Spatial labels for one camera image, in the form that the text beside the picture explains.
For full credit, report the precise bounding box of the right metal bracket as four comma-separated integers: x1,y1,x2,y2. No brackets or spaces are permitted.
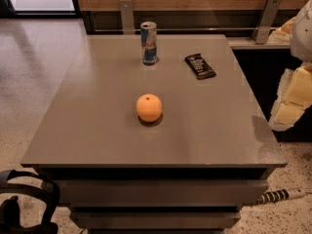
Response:
252,0,282,45

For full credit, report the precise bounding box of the silver blue energy drink can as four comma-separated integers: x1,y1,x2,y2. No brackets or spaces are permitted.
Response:
140,21,158,65

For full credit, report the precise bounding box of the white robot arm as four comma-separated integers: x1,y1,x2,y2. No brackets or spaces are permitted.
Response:
269,0,312,132

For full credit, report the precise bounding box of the black chocolate bar wrapper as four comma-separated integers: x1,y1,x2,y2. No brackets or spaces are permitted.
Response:
184,54,216,80

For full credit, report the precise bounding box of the orange fruit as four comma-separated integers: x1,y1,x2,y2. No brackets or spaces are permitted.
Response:
136,94,162,123

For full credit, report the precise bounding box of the black white striped cable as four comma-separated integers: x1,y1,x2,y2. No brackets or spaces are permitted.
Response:
257,188,307,206

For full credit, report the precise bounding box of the metal bracket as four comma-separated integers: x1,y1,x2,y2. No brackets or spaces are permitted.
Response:
252,0,282,45
119,0,136,35

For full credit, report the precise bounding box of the grey drawer cabinet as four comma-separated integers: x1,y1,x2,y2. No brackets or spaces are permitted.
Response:
21,35,286,234

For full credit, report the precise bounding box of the left metal bracket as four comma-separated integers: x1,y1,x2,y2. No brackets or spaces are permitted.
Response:
119,0,136,35

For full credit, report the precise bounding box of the black headset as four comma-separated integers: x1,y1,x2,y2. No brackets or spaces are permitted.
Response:
0,170,60,234

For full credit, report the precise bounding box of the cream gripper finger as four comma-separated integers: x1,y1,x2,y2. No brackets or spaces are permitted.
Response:
269,64,312,132
268,18,295,43

